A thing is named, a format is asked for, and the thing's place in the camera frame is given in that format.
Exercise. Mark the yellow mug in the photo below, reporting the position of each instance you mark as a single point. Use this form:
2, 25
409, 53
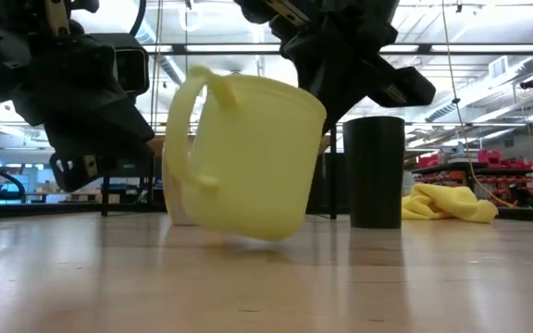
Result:
257, 162

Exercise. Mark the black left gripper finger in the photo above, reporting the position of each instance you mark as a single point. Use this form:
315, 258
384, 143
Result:
100, 139
81, 113

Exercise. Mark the rack with red bins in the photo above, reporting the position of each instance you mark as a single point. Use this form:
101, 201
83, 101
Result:
493, 157

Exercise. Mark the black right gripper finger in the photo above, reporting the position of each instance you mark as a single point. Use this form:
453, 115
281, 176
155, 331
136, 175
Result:
313, 69
345, 88

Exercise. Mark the black overhead frame bar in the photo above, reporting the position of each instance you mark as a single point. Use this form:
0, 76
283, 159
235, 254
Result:
456, 48

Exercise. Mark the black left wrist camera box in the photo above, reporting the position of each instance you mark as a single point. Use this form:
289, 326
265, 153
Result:
130, 65

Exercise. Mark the yellow cloth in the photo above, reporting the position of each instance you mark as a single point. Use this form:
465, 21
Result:
447, 205

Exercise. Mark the tall black cup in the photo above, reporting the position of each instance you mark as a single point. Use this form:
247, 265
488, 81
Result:
373, 176

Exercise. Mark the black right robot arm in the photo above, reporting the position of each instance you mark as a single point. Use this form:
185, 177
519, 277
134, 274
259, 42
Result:
359, 9

